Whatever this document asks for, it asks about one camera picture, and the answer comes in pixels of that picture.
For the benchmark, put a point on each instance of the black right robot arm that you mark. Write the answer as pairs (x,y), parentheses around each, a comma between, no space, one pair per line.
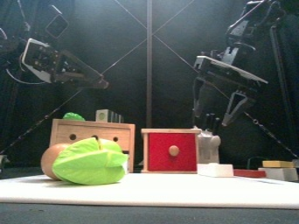
(256,20)

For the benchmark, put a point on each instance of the white cutting board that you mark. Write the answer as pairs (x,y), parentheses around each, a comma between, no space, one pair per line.
(155,191)

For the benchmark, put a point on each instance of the red wooden drawer box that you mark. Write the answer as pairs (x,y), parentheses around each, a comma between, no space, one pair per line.
(171,151)

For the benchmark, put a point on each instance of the white rectangular block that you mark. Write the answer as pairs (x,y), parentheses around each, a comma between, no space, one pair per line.
(215,170)

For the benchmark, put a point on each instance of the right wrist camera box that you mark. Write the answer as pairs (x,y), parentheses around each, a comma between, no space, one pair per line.
(231,55)

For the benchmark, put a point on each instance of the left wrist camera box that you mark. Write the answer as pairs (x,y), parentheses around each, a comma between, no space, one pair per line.
(36,59)

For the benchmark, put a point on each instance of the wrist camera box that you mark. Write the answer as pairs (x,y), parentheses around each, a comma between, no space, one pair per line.
(231,55)
(36,59)

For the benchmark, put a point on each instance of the red flat block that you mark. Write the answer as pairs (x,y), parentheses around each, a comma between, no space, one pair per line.
(250,173)

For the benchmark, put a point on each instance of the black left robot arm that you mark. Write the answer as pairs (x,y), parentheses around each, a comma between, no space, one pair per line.
(56,26)

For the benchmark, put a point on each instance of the yellow block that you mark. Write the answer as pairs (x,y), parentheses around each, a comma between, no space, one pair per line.
(278,164)

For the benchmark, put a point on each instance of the grey metal frame pole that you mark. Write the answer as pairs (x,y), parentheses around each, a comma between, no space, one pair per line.
(150,64)

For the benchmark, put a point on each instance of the brown toy egg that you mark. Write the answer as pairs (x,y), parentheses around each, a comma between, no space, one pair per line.
(51,162)

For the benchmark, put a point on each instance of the white square block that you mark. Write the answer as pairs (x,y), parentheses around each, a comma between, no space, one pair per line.
(280,174)

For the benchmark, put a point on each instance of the wooden box with holes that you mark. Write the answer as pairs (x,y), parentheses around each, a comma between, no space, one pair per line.
(82,132)

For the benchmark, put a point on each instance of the green toy starfruit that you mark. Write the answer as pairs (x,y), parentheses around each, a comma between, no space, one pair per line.
(91,163)

